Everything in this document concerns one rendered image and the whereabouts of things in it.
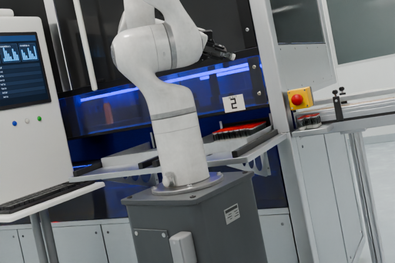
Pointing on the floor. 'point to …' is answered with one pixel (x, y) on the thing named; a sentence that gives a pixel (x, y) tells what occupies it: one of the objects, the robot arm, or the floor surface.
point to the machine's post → (281, 113)
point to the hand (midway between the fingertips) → (218, 52)
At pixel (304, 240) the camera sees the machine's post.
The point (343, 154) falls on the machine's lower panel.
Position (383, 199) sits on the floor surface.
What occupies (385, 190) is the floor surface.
